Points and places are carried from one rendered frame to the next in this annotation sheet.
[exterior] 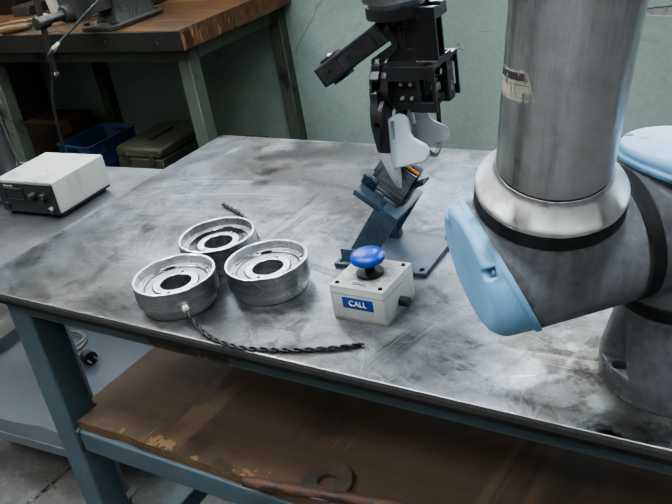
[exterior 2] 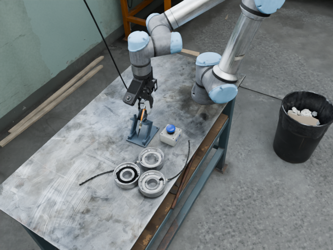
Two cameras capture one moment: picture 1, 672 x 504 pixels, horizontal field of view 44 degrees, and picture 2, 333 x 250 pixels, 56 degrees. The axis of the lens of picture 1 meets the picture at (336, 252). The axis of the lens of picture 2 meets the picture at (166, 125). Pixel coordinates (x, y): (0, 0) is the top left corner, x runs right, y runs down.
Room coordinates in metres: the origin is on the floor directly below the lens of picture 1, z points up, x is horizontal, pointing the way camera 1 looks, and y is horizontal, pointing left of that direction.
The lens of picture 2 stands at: (0.89, 0.87, 1.85)
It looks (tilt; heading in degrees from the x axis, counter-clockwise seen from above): 47 degrees down; 267
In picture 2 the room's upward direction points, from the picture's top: 3 degrees counter-clockwise
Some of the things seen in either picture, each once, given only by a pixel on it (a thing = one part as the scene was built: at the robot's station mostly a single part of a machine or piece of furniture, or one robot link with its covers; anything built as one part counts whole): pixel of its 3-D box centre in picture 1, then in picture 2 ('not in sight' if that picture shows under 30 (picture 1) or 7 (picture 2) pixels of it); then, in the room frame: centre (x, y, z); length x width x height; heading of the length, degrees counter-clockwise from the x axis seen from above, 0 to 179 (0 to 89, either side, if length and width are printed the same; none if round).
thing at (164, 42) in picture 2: not in sight; (164, 41); (0.82, -0.15, 1.22); 0.11 x 0.11 x 0.08; 10
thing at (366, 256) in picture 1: (369, 269); (170, 131); (0.82, -0.03, 0.85); 0.04 x 0.04 x 0.05
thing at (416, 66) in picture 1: (409, 56); (143, 82); (0.92, -0.12, 1.06); 0.09 x 0.08 x 0.12; 57
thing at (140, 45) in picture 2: not in sight; (139, 48); (0.92, -0.11, 1.22); 0.09 x 0.08 x 0.11; 10
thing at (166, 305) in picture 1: (177, 287); (152, 184); (0.92, 0.20, 0.82); 0.10 x 0.10 x 0.04
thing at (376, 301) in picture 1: (376, 289); (171, 134); (0.82, -0.04, 0.82); 0.08 x 0.07 x 0.05; 54
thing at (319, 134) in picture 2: not in sight; (299, 129); (-0.11, -0.51, 0.21); 0.34 x 0.34 x 0.43
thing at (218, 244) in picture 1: (219, 247); (127, 175); (1.01, 0.15, 0.82); 0.10 x 0.10 x 0.04
